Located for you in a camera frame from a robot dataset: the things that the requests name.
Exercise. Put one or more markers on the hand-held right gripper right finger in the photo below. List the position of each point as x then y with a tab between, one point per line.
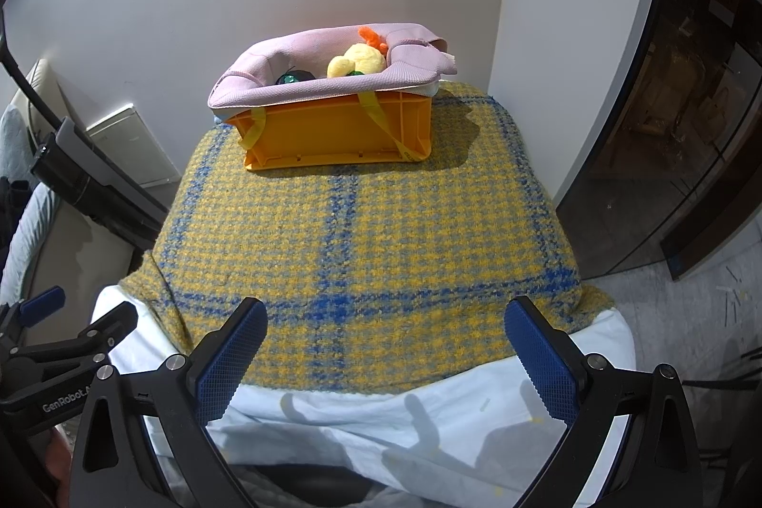
539	359

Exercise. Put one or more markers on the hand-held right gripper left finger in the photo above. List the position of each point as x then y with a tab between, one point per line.
232	359

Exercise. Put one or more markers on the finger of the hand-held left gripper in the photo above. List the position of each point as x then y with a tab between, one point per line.
101	332
41	299

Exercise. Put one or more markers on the orange plastic crate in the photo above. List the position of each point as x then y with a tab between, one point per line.
327	133

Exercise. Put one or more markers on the black green toy goggles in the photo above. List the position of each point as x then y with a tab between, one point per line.
291	78

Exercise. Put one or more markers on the yellow plush duck toy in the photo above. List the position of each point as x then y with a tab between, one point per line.
363	58

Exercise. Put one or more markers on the light blue cushion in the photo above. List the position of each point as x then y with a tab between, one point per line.
33	228

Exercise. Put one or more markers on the black grey stick vacuum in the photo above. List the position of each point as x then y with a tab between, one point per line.
65	169

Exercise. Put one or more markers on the white bed sheet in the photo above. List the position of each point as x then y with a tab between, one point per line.
357	424

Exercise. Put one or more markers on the yellow blue checked blanket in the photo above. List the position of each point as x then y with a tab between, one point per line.
387	246

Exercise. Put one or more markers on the dark glass door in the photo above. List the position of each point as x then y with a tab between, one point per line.
684	127

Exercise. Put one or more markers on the pink fabric crate liner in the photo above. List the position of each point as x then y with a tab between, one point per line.
297	92

